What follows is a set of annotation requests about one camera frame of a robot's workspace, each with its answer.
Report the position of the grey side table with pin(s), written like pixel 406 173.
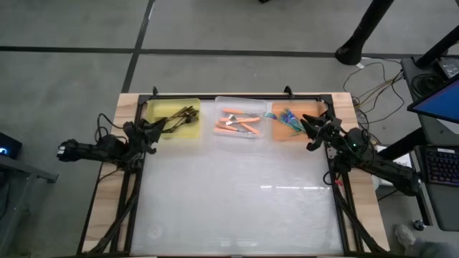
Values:
pixel 21 168

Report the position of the orange plastic bin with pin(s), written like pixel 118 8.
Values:
pixel 312 107

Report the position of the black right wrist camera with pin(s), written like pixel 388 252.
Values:
pixel 354 140

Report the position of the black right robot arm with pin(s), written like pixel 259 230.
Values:
pixel 387 170

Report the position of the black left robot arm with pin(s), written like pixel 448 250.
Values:
pixel 89 152

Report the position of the silver metal bracket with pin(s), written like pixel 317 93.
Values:
pixel 330 153

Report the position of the clear plastic bin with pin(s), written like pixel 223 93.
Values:
pixel 240 102

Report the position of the blue lit monitor screen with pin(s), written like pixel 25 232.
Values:
pixel 441 102

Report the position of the iridescent rainbow fork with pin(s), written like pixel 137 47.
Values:
pixel 287 115
pixel 295 133
pixel 294 127
pixel 269 115
pixel 288 120
pixel 297 129
pixel 292 122

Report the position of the grey power adapter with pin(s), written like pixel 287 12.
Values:
pixel 450 67

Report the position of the grey equipment cart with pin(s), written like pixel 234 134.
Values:
pixel 444 211

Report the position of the yellow plastic bin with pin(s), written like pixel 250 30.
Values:
pixel 157 107

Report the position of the black device with blue light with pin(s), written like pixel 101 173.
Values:
pixel 10 145

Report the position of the person's leg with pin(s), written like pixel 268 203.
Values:
pixel 435 249

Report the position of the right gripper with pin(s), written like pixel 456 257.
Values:
pixel 331 130

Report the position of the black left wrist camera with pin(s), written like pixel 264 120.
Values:
pixel 131 129

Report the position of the black backlit keyboard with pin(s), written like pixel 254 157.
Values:
pixel 443 166

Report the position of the black caster wheel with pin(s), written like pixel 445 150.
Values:
pixel 419 225

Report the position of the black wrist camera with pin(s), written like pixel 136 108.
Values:
pixel 131 129
pixel 354 140

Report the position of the person's shoe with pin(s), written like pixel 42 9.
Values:
pixel 404 234

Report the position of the white labelled box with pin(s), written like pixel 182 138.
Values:
pixel 407 159

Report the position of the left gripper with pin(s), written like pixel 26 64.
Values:
pixel 141 135

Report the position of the black frame clamp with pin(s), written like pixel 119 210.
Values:
pixel 155 91
pixel 288 91

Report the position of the black stand post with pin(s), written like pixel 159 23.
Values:
pixel 363 32
pixel 441 46

